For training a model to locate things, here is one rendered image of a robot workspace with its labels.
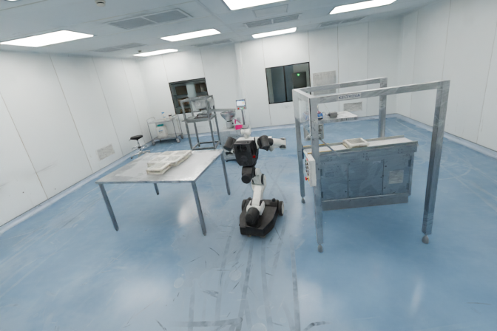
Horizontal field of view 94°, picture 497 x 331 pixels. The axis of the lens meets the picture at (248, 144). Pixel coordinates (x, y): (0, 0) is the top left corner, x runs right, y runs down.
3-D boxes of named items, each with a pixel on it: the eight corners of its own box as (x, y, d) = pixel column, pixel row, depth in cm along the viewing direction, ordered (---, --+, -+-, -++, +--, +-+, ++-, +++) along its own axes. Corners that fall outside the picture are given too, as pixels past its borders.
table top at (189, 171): (95, 184, 315) (94, 181, 314) (146, 154, 416) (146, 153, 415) (194, 182, 276) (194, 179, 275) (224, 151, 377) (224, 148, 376)
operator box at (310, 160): (310, 186, 214) (308, 160, 206) (306, 178, 230) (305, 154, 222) (316, 186, 213) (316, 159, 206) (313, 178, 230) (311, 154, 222)
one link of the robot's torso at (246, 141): (259, 169, 258) (255, 139, 248) (231, 169, 269) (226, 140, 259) (265, 159, 285) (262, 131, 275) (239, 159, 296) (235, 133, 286)
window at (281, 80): (268, 104, 771) (265, 68, 736) (268, 104, 772) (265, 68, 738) (310, 99, 749) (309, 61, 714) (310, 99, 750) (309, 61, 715)
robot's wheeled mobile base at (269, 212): (273, 241, 273) (270, 216, 263) (232, 236, 290) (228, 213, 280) (282, 209, 330) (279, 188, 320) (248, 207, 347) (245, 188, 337)
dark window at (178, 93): (175, 114, 824) (168, 82, 791) (175, 114, 825) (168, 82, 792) (211, 110, 803) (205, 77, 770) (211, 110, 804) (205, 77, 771)
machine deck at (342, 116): (305, 125, 274) (304, 123, 273) (299, 119, 310) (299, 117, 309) (358, 119, 269) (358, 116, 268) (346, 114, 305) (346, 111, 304)
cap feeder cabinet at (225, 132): (224, 162, 546) (218, 131, 523) (228, 154, 599) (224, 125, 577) (250, 160, 536) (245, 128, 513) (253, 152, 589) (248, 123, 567)
